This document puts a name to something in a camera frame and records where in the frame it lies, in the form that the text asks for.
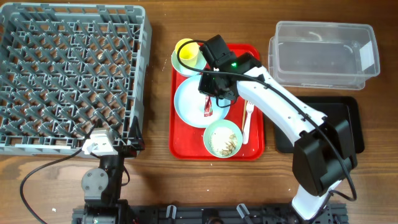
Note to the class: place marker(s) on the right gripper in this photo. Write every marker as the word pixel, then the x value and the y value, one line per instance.
pixel 204 86

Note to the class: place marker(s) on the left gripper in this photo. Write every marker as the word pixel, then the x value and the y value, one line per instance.
pixel 128 150

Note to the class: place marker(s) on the red snack wrapper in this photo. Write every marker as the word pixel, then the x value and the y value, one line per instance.
pixel 208 111

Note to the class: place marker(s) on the large light blue plate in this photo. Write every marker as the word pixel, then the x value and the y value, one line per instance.
pixel 189 104

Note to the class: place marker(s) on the green bowl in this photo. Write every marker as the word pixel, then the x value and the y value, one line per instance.
pixel 222 123

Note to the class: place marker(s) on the rice and food scraps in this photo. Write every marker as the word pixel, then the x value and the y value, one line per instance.
pixel 223 141

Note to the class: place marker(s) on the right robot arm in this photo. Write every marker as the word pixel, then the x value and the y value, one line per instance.
pixel 324 152

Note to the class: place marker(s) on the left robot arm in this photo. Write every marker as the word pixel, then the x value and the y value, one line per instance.
pixel 102 185

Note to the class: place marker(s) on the grey plastic dishwasher rack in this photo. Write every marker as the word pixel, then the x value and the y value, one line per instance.
pixel 63 66

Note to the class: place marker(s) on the clear plastic waste bin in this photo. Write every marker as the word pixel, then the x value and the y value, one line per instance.
pixel 323 55

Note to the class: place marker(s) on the wooden chopstick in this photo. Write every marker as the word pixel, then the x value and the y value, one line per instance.
pixel 244 115

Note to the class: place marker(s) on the white plastic fork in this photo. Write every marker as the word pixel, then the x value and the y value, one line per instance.
pixel 246 129

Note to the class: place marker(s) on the yellow plastic cup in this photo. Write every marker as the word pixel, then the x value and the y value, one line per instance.
pixel 189 53

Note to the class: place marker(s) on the red plastic serving tray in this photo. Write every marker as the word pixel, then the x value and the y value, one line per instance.
pixel 186 142

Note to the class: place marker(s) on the small light blue bowl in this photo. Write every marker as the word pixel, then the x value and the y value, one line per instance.
pixel 201 64

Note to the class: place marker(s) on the black plastic tray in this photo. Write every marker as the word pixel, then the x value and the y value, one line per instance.
pixel 339 108

